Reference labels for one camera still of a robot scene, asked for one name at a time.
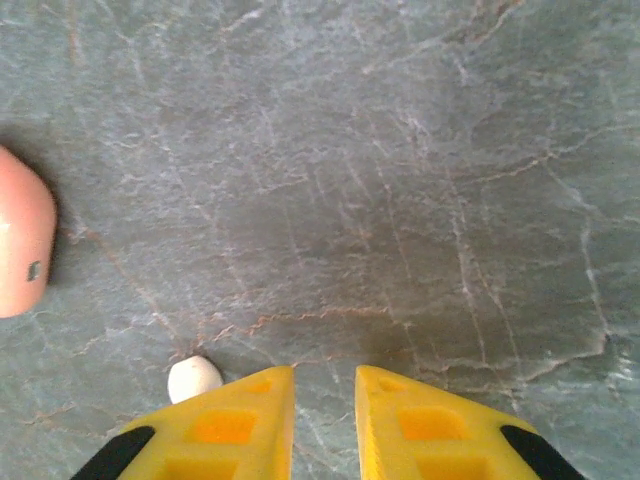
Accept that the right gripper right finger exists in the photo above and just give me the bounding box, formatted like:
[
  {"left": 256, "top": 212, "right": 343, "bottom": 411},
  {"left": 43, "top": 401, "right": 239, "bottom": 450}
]
[{"left": 354, "top": 364, "right": 587, "bottom": 480}]

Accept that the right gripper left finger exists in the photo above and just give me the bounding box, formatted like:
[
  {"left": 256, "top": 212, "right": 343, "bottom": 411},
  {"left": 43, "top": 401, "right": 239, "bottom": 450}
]
[{"left": 69, "top": 365, "right": 296, "bottom": 480}]

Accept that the pale pink earbud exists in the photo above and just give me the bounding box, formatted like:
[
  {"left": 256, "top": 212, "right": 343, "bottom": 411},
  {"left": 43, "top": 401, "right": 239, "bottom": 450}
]
[{"left": 167, "top": 355, "right": 224, "bottom": 405}]

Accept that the coral charging case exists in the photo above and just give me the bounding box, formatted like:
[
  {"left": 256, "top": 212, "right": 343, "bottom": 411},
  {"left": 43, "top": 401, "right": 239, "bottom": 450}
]
[{"left": 0, "top": 144, "right": 59, "bottom": 319}]

